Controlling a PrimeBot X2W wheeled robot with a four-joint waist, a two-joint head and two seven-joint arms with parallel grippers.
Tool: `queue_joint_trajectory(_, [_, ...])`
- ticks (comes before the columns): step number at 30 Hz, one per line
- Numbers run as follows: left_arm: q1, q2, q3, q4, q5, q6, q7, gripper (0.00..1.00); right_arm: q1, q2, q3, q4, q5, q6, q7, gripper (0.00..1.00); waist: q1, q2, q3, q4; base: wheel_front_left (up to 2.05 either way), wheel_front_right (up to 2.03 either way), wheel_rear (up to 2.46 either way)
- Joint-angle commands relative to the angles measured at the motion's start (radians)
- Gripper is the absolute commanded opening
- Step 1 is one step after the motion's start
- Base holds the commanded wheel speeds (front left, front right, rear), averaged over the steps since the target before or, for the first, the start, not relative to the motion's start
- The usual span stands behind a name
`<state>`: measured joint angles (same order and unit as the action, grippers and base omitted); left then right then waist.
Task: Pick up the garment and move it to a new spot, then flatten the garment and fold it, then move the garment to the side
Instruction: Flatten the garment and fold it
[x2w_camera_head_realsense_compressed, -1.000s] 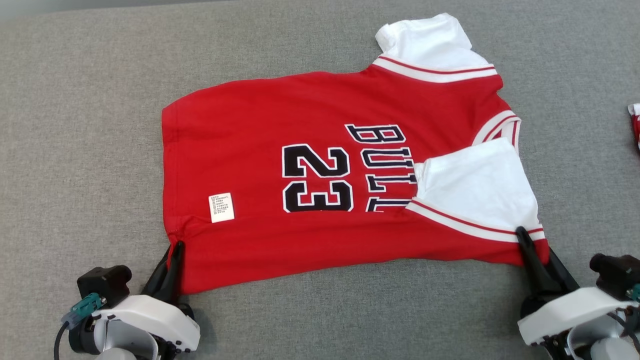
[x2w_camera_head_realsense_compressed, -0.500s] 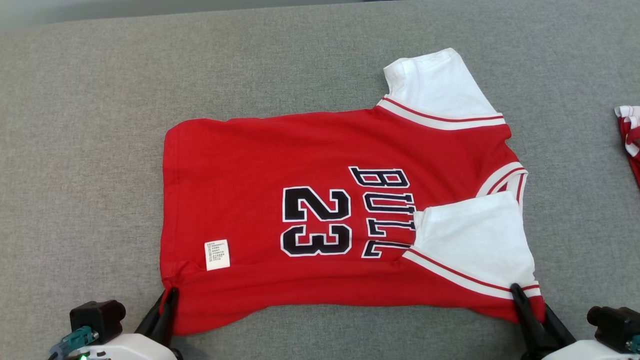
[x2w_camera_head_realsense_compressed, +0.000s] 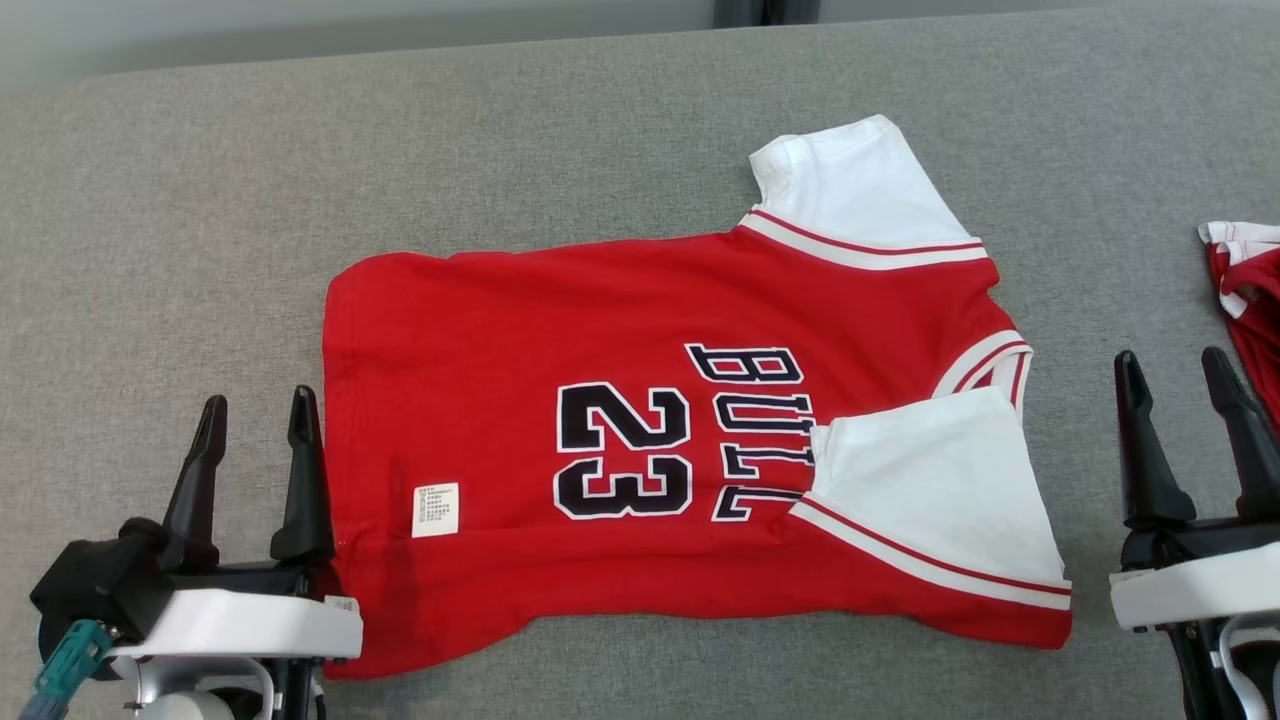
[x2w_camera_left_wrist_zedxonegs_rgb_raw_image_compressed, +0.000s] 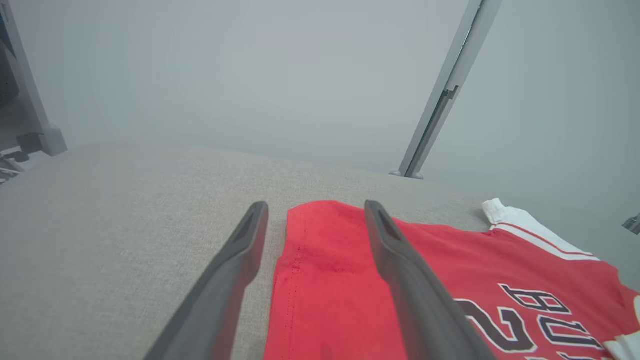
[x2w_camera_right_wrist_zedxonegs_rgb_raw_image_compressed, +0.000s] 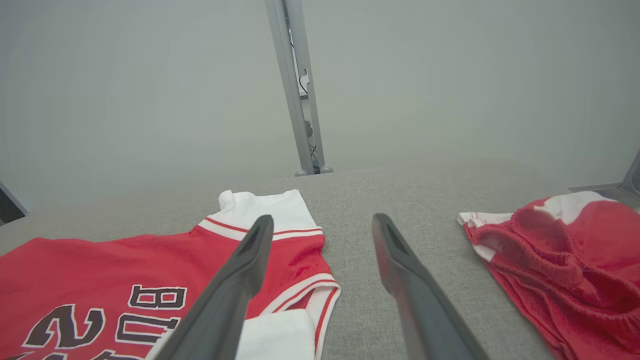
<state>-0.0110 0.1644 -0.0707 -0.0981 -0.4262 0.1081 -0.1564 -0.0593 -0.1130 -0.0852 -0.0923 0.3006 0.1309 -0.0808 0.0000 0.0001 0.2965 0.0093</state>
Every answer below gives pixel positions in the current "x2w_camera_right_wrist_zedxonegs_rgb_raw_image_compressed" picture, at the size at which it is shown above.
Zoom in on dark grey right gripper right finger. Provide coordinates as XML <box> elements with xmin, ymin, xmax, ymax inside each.
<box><xmin>371</xmin><ymin>213</ymin><xmax>492</xmax><ymax>360</ymax></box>

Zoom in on grey metal partition post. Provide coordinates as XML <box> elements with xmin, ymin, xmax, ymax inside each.
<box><xmin>264</xmin><ymin>0</ymin><xmax>328</xmax><ymax>175</ymax></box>

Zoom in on grey floor rail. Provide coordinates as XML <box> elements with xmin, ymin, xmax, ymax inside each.
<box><xmin>569</xmin><ymin>183</ymin><xmax>627</xmax><ymax>195</ymax></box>

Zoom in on red shorts with white panel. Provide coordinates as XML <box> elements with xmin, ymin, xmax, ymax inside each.
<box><xmin>457</xmin><ymin>190</ymin><xmax>640</xmax><ymax>360</ymax></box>

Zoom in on grey partition frame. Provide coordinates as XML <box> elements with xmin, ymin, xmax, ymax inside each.
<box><xmin>0</xmin><ymin>181</ymin><xmax>30</xmax><ymax>225</ymax></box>

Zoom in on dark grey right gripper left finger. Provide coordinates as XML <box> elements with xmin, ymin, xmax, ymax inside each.
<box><xmin>154</xmin><ymin>214</ymin><xmax>275</xmax><ymax>360</ymax></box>

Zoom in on red basketball jersey white trim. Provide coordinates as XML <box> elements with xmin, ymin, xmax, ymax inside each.
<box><xmin>0</xmin><ymin>188</ymin><xmax>342</xmax><ymax>360</ymax></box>

